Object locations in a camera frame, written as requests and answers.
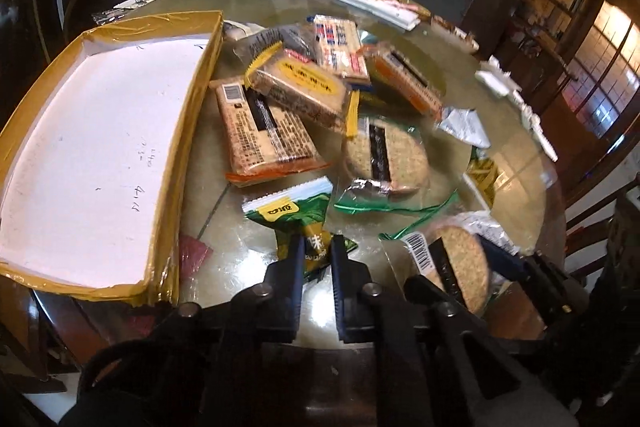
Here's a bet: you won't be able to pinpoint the round cracker pack with barcode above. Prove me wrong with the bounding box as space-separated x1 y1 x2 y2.
380 210 520 315

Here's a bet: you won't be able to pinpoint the green snack packet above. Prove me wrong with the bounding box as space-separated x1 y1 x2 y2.
242 176 333 281

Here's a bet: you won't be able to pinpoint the round crackers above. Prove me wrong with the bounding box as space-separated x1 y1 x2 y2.
334 113 457 216

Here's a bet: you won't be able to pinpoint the orange-edged cracker pack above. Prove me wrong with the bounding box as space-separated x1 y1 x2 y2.
209 76 328 186

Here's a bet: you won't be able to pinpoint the silver white foil sachet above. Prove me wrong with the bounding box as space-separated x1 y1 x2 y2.
437 107 491 150

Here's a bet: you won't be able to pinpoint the yellow-label cracker pack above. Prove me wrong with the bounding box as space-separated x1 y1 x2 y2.
245 42 360 138

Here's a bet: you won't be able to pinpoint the orange cracker pack with barcode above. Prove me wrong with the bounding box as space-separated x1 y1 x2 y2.
359 42 444 122

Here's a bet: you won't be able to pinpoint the dark clear snack bag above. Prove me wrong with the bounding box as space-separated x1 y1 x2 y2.
232 24 316 65

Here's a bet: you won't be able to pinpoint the blue-edged Hokkaido cracker pack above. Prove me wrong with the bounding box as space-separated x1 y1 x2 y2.
312 14 371 87

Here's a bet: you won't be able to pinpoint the yellow-taped white cardboard tray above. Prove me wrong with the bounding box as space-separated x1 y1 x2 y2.
1 11 222 306

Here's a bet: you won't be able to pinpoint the white flat box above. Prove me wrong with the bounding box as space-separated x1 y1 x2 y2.
335 0 420 31

